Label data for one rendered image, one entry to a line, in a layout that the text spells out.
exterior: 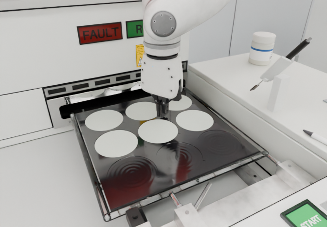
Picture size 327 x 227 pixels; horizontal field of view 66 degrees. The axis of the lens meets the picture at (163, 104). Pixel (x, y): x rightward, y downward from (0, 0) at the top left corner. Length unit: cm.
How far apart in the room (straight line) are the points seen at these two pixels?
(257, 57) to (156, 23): 49
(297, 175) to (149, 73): 38
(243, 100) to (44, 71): 52
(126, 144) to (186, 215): 23
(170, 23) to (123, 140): 30
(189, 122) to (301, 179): 28
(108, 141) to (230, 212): 31
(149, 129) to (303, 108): 37
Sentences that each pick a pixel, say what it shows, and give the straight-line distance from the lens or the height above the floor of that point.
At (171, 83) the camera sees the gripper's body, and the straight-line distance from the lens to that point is 59.
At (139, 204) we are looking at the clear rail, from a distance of 48.
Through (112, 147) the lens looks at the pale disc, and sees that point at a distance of 60.
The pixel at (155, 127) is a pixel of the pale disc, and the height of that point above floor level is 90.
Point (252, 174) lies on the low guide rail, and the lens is 63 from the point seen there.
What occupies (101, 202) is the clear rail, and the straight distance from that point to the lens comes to 49.
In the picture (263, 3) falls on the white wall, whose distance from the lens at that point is 320.
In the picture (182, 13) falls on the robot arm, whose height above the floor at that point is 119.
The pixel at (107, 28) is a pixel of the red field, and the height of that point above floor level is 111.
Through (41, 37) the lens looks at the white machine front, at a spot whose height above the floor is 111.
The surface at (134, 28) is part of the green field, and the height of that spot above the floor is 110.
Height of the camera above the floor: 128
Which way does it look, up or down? 30 degrees down
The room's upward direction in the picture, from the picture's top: straight up
